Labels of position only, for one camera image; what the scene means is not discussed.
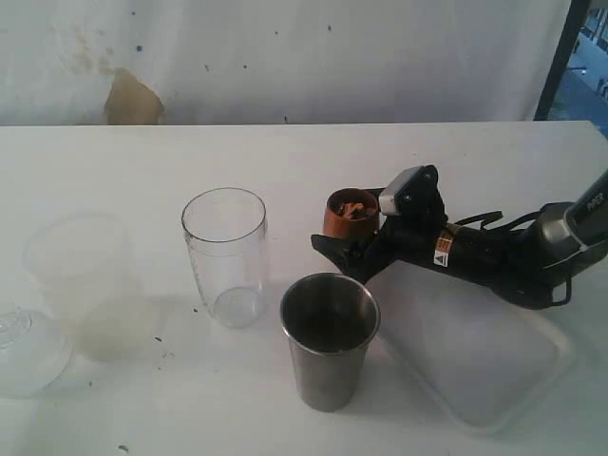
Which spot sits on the white rectangular plastic tray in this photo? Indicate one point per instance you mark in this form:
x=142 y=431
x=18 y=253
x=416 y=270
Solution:
x=481 y=360

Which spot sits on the clear plastic shaker lid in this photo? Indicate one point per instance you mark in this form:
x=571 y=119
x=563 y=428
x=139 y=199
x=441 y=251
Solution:
x=34 y=353

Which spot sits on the clear plastic shaker cup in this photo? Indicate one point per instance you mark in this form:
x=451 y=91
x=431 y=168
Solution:
x=225 y=233

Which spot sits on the small brown wooden cup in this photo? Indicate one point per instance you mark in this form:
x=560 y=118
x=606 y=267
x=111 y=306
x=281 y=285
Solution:
x=337 y=227

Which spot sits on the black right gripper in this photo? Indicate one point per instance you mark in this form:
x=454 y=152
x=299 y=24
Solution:
x=409 y=237

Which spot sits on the translucent white plastic container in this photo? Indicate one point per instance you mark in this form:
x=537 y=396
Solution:
x=83 y=265

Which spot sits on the stainless steel tumbler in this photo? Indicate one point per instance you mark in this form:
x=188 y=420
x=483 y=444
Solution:
x=329 y=320

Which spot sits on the dark metal frame post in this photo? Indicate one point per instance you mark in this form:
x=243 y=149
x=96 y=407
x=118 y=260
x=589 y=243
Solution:
x=574 y=20

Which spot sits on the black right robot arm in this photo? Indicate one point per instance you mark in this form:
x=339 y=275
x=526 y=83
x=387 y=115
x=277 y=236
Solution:
x=529 y=262

